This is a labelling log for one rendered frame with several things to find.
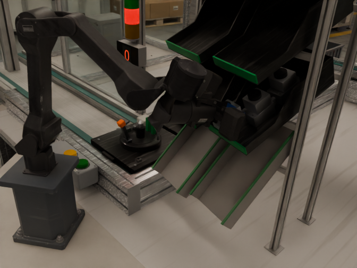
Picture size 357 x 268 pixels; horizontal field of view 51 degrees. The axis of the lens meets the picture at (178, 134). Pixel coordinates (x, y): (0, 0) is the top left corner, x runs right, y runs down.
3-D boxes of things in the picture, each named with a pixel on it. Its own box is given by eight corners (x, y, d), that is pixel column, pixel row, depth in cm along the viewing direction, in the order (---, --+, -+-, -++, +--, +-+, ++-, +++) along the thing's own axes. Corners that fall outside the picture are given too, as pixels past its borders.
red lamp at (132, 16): (130, 25, 124) (130, 10, 121) (121, 22, 127) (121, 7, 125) (142, 23, 127) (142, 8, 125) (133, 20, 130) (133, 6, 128)
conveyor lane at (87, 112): (135, 199, 115) (134, 173, 110) (20, 108, 167) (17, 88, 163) (198, 165, 133) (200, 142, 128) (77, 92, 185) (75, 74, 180)
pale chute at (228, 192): (230, 229, 87) (221, 224, 84) (197, 199, 97) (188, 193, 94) (304, 136, 87) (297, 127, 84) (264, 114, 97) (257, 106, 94)
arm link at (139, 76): (14, 27, 72) (36, -15, 66) (40, 19, 79) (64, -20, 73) (122, 133, 75) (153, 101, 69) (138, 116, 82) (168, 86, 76)
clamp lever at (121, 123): (127, 141, 119) (119, 124, 114) (123, 139, 120) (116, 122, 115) (135, 135, 120) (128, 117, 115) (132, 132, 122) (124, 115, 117)
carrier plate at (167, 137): (134, 175, 111) (134, 169, 110) (90, 143, 126) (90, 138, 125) (190, 148, 126) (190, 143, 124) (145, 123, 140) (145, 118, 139)
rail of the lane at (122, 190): (128, 216, 109) (127, 186, 103) (7, 111, 164) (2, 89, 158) (143, 208, 112) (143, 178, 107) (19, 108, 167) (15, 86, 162)
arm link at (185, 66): (124, 102, 72) (145, 49, 65) (141, 87, 79) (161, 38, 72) (174, 131, 71) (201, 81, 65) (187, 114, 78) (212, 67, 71)
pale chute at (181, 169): (186, 199, 97) (176, 193, 94) (160, 173, 106) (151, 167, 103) (252, 114, 97) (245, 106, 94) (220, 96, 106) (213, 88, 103)
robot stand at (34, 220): (11, 241, 98) (-3, 181, 88) (39, 206, 111) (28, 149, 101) (64, 250, 96) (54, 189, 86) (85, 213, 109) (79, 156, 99)
